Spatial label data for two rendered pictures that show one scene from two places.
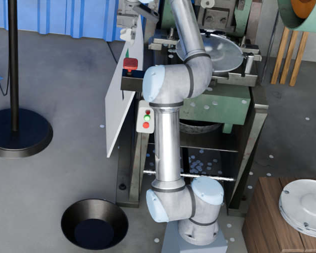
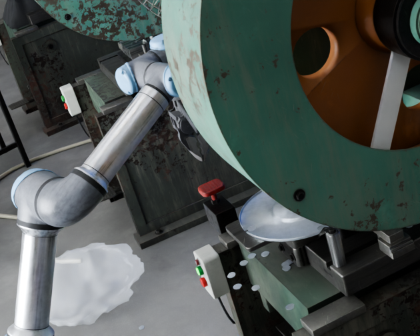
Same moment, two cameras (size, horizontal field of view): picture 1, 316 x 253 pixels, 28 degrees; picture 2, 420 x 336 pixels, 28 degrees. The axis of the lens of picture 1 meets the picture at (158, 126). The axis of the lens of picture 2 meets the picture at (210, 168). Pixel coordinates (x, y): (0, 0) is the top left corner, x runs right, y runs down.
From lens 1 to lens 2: 264 cm
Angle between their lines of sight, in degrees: 67
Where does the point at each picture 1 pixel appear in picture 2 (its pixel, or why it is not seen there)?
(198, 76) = (43, 195)
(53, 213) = not seen: outside the picture
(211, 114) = (287, 313)
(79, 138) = not seen: hidden behind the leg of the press
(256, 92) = (335, 305)
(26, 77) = not seen: hidden behind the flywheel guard
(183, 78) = (32, 191)
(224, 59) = (292, 225)
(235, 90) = (313, 287)
